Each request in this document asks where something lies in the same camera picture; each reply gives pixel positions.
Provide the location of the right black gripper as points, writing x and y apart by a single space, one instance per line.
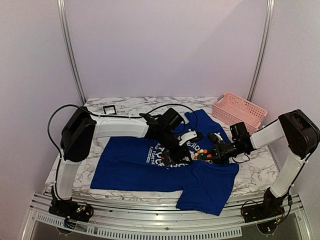
217 152

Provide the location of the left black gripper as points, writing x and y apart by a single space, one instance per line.
176 156

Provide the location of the orange yellow flower brooch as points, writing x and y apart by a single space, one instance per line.
200 155

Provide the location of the blue printed t-shirt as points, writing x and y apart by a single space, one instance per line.
137 164

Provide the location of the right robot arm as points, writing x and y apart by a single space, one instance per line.
294 131

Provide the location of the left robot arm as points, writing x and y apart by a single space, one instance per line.
85 126

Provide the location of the black brooch display box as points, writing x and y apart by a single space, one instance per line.
109 109

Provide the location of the pink plastic basket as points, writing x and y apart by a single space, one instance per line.
231 109

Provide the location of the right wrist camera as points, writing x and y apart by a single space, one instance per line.
215 138

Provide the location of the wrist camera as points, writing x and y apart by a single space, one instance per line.
215 138
190 136

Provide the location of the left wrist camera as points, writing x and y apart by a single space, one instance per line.
190 136

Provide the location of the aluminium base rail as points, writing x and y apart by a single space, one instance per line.
144 217

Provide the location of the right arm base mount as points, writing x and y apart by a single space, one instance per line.
253 211

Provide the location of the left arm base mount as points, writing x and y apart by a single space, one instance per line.
71 210

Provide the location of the right aluminium frame post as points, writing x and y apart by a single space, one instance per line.
270 4

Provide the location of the aluminium frame post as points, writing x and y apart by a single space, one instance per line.
69 50
270 4

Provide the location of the left aluminium frame post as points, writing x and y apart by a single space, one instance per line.
69 50

